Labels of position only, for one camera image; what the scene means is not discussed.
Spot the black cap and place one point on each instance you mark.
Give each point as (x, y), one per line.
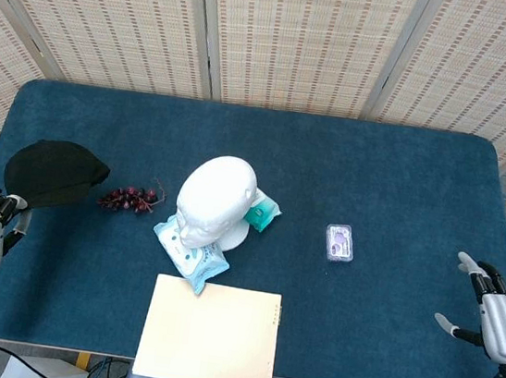
(49, 176)

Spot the white foam mannequin head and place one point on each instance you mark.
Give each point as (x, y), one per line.
(215, 193)

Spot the dark red grape bunch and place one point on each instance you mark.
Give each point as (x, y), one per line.
(128, 199)

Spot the clear purple plastic box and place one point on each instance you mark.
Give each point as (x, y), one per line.
(340, 243)

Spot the blue table cloth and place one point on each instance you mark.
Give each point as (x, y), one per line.
(376, 177)

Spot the light blue wet wipes pack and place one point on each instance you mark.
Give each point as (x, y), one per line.
(206, 264)

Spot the teal wet wipes pack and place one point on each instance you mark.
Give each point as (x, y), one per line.
(261, 213)

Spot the bamboo folding screen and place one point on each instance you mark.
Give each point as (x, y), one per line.
(300, 41)

